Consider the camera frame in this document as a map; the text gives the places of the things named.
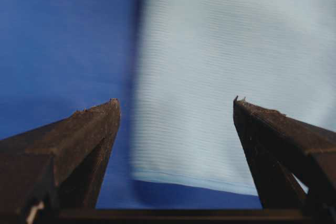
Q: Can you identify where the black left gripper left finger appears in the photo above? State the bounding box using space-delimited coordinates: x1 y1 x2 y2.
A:
1 99 121 223

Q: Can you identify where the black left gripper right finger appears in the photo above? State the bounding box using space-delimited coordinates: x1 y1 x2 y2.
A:
233 99 335 223

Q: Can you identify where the light blue towel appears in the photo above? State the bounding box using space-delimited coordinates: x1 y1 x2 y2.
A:
131 0 335 195

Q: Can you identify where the royal blue table cloth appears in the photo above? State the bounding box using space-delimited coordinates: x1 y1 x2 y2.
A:
1 0 261 209

